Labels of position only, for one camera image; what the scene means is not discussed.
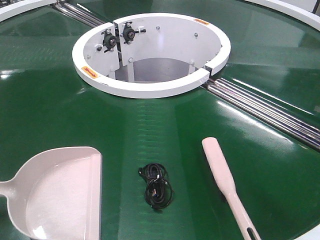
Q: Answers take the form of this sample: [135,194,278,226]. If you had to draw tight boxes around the white outer rim left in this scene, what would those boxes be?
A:
[0,0,59,22]

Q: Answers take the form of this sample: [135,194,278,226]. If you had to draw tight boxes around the black cable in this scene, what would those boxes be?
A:
[138,163,174,214]

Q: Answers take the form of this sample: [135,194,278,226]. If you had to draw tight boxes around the orange arrow sticker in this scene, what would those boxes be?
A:
[194,18,210,26]
[81,66,99,79]

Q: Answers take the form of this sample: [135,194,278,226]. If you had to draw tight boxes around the white rim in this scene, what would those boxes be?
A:
[248,0,320,31]
[0,0,59,22]

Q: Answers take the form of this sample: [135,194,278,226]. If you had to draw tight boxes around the white inner conveyor ring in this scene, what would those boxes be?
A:
[71,12,232,99]

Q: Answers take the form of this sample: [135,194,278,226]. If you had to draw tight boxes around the black bearing unit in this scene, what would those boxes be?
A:
[120,21,147,45]
[102,29,117,53]

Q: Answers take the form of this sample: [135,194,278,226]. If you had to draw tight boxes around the orange arrow sticker right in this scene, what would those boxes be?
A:
[194,18,210,26]

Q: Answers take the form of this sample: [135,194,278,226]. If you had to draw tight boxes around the right black bearing unit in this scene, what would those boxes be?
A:
[120,21,147,45]

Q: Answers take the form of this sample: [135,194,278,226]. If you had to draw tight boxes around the chrome rollers top left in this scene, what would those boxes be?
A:
[52,0,106,28]

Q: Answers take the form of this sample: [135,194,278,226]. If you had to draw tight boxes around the orange arrow sticker left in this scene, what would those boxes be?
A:
[81,66,99,79]

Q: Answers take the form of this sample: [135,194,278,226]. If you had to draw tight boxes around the chrome rollers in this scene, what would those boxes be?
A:
[52,0,106,28]
[203,78,320,151]

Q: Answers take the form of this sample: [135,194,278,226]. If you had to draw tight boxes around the pink hand broom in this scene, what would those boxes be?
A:
[201,137,261,240]

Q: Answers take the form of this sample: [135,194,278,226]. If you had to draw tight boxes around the chrome rollers right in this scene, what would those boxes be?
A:
[203,78,320,151]

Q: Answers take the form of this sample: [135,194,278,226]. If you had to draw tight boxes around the pink plastic dustpan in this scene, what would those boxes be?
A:
[0,146,103,240]

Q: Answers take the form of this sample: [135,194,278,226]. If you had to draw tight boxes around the left black bearing unit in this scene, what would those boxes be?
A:
[102,29,117,53]

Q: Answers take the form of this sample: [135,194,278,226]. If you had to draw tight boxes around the white outer rim right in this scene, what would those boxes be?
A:
[248,0,320,31]

